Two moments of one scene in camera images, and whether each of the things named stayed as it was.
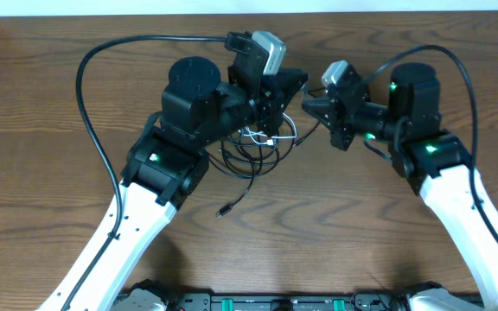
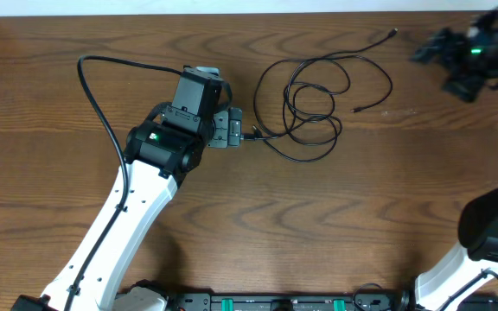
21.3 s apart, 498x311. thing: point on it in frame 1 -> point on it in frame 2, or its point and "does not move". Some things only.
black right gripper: [341, 114] -> [450, 53]
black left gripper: [271, 98] -> [220, 130]
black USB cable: [245, 155] -> [301, 159]
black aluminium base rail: [287, 301] does not move
